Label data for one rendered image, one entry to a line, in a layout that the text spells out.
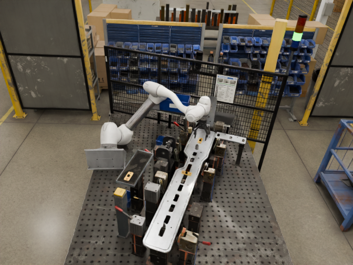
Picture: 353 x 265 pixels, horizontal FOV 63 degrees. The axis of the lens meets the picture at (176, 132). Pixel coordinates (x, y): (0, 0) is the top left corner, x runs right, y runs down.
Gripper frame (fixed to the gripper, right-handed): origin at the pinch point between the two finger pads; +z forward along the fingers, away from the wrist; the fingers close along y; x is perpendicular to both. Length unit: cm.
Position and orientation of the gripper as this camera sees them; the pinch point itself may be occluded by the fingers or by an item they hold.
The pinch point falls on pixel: (200, 136)
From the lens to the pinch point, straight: 265.8
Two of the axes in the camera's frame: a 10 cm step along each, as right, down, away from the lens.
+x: 3.0, -5.4, 7.9
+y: 9.5, 2.1, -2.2
